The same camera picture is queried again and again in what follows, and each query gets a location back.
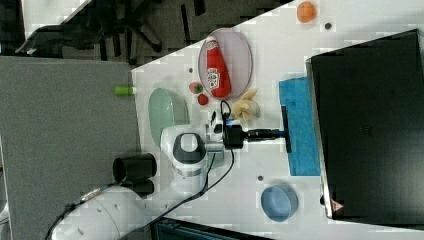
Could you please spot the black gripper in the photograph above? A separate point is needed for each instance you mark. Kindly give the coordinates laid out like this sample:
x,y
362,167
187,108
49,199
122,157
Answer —
x,y
262,134

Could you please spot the black toaster oven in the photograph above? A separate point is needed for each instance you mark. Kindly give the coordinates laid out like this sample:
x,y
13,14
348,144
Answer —
x,y
356,121

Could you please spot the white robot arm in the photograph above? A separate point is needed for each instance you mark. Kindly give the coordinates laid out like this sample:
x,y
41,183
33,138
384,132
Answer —
x,y
152,186

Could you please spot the yellow banana bunch toy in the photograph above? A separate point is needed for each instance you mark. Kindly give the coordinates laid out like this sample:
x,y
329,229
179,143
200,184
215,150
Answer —
x,y
246,108

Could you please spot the red strawberry toy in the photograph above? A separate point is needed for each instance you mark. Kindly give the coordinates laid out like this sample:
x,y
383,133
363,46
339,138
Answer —
x,y
202,99

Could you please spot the red ketchup bottle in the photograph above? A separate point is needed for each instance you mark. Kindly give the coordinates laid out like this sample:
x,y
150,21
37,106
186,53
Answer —
x,y
216,71

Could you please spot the blue bowl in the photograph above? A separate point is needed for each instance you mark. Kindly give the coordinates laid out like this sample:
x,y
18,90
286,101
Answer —
x,y
279,202

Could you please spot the pink strawberry toy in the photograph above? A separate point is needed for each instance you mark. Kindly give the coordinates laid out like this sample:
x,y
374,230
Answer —
x,y
196,87

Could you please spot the grey oval plate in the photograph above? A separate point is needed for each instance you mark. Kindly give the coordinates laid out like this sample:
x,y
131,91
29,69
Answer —
x,y
237,56

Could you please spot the green perforated colander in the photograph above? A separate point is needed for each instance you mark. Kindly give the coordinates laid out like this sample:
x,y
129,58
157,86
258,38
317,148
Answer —
x,y
166,108

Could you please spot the orange fruit toy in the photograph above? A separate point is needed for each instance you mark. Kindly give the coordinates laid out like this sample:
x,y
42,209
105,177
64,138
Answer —
x,y
306,12

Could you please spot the green marker pen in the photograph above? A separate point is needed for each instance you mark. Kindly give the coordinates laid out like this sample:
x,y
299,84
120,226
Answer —
x,y
125,90

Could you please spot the black office chair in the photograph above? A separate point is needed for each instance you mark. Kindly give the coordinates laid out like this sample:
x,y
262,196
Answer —
x,y
139,31

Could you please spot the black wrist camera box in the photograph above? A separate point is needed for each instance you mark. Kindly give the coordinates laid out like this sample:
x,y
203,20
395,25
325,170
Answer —
x,y
233,137

